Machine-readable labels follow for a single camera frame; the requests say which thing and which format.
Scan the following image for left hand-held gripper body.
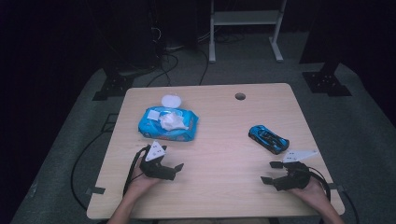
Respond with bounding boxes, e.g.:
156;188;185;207
139;140;172;177

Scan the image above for black floor cable loop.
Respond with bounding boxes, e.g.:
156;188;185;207
70;130;110;212

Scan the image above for blue wet wipes pack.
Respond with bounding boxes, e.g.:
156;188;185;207
137;93;200;143

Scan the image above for person's right hand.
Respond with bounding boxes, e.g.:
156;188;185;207
289;177;332;210

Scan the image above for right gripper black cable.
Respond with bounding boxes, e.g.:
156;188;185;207
307;166;332;202

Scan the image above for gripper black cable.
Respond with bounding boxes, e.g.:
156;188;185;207
122;145;151;196
307;166;332;202

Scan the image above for white wet wipe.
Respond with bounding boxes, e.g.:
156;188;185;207
159;111;190;132

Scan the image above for thin black floor cable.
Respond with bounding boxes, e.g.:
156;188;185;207
197;47;210;86

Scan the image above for tangled black floor cables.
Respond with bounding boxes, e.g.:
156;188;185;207
145;26;180;89

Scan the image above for white metal stand frame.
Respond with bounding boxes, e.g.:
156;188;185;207
208;0;289;64

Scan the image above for person's left hand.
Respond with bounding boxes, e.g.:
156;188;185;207
124;157;163;200

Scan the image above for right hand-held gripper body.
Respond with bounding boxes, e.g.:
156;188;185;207
274;149;319;191

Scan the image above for grey tape strip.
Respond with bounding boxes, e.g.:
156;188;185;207
326;183;346;192
85;186;106;196

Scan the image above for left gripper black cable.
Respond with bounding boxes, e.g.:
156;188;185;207
122;145;151;196

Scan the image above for blue toy car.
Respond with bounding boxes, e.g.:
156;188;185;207
247;124;290;156

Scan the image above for black stand base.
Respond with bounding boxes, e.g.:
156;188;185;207
302;62;353;98
92;72;135;102

